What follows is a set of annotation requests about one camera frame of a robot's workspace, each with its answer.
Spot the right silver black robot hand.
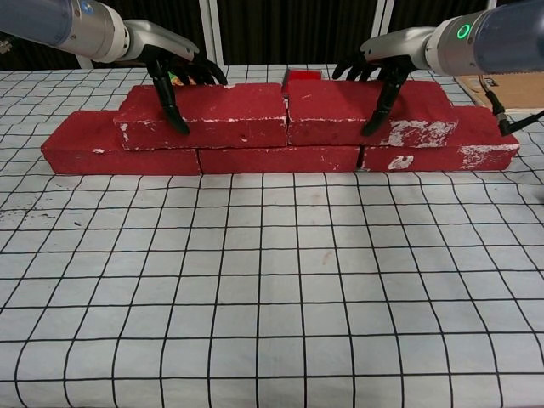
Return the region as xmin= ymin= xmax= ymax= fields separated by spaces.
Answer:
xmin=331 ymin=28 xmax=439 ymax=138

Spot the black pleated curtain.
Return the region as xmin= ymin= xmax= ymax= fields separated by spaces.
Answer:
xmin=0 ymin=0 xmax=544 ymax=71

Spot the red rectangular tray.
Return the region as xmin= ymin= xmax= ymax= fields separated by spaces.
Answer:
xmin=282 ymin=67 xmax=323 ymax=97

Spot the red brick with small hole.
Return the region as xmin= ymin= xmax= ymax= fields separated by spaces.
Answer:
xmin=113 ymin=82 xmax=288 ymax=151

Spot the red foam brick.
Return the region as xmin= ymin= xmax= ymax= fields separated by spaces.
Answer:
xmin=41 ymin=110 xmax=202 ymax=176
xmin=196 ymin=145 xmax=363 ymax=175

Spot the white black grid tablecloth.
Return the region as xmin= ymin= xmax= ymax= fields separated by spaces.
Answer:
xmin=0 ymin=62 xmax=544 ymax=408

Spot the white double frame post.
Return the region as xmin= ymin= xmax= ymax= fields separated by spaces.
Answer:
xmin=198 ymin=0 xmax=226 ymax=67

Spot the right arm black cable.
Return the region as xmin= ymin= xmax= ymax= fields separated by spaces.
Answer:
xmin=478 ymin=74 xmax=544 ymax=138

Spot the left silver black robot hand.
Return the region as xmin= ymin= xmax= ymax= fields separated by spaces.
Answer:
xmin=126 ymin=19 xmax=229 ymax=137

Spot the green snack bag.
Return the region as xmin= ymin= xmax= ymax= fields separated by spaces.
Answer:
xmin=167 ymin=70 xmax=197 ymax=87

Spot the red brick with white mark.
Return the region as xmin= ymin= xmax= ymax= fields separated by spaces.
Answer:
xmin=360 ymin=105 xmax=522 ymax=173

